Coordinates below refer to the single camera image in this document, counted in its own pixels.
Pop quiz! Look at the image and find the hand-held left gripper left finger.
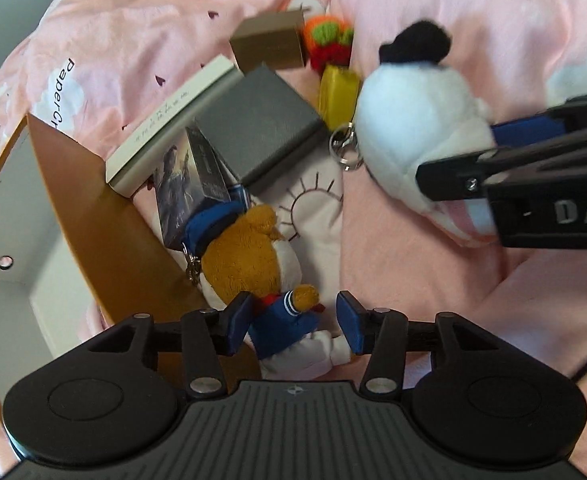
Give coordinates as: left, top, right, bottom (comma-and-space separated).
80, 291, 254, 401

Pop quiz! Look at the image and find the brown bear plush sailor outfit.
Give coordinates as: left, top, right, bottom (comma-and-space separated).
183, 185, 351, 380

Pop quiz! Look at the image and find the brown cardboard box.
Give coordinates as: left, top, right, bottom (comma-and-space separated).
229, 7, 311, 73

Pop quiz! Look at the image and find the metal key ring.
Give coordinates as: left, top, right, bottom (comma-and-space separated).
329, 122, 367, 172

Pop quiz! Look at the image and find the long white box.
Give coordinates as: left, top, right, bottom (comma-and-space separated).
106, 55, 244, 198

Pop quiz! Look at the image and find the orange green knitted toy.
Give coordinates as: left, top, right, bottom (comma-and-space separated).
301, 15, 357, 77

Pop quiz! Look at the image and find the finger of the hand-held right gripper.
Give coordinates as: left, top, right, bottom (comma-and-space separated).
416, 127, 587, 202
491, 89, 587, 148

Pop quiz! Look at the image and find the white plush toy black hat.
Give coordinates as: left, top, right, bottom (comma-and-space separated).
353, 20, 499, 248

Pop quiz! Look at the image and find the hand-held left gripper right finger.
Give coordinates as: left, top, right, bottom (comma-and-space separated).
336, 290, 508, 401

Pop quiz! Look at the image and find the illustrated card box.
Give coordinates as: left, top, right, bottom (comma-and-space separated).
154, 126, 234, 251

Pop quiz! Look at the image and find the orange storage box white inside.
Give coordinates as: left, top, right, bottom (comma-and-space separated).
0, 114, 264, 461

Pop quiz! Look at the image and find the dark grey box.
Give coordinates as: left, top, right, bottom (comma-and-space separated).
194, 64, 330, 188

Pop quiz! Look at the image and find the yellow keychain pouch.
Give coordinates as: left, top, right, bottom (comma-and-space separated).
318, 63, 361, 131

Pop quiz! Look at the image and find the metal keychain clasp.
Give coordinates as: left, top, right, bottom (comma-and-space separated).
183, 242, 206, 286

